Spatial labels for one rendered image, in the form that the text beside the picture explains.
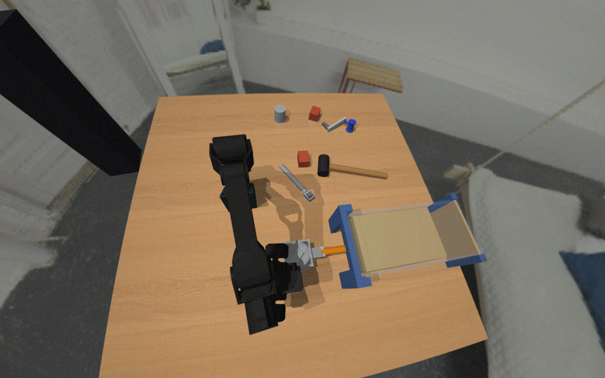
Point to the orange-red cube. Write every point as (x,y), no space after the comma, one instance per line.
(314,113)
(303,159)

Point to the wooden-handled mallet with black head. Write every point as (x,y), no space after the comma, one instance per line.
(324,166)

